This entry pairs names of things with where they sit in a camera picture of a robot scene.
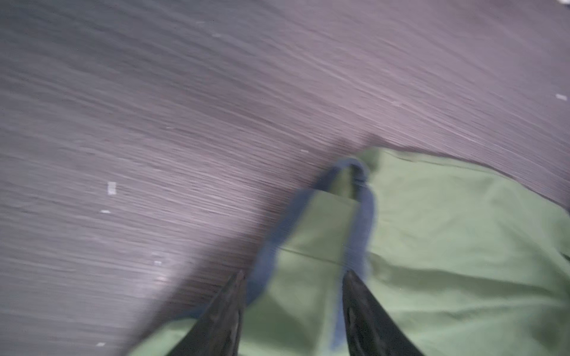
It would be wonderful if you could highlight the green tank top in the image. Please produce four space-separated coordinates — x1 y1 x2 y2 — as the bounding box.
132 148 569 355

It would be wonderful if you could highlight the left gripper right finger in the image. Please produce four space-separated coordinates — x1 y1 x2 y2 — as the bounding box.
342 270 423 356

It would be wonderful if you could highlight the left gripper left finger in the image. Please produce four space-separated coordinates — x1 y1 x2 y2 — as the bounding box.
169 271 246 356

